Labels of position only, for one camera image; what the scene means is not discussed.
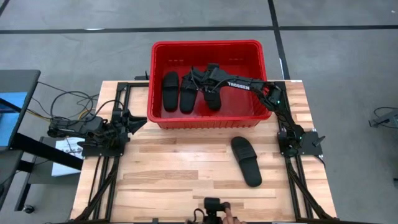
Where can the dark grey panel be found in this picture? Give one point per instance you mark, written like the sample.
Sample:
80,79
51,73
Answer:
7,174

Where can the black caster wheel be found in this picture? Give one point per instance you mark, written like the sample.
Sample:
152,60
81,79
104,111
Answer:
28,209

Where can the black aluminium rig frame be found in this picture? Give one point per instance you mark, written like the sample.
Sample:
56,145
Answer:
122,85

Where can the white printed box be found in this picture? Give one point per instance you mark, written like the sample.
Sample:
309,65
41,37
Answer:
66,168

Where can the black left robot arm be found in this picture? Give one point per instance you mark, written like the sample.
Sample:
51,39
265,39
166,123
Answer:
74,127

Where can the red plastic bin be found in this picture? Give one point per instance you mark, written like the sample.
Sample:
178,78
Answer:
242,109

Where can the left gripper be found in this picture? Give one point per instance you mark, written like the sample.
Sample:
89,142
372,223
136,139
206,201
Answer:
119,133

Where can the grey desk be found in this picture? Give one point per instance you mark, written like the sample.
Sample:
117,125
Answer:
18,79

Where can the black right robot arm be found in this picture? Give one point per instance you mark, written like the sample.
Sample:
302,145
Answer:
239,84

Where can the black desk beam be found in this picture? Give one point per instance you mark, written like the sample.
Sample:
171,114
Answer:
46,152

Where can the person's hand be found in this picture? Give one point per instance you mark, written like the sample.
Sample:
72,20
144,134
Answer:
230,220

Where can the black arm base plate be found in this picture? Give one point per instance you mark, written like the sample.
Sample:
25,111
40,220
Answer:
102,152
311,144

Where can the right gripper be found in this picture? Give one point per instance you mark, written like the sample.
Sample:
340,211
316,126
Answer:
216,79

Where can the black rubber slide sandal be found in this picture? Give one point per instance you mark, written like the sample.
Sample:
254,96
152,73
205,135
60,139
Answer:
171,93
247,161
188,102
213,102

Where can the grey metal stand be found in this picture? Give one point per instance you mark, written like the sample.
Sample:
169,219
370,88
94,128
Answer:
388,119

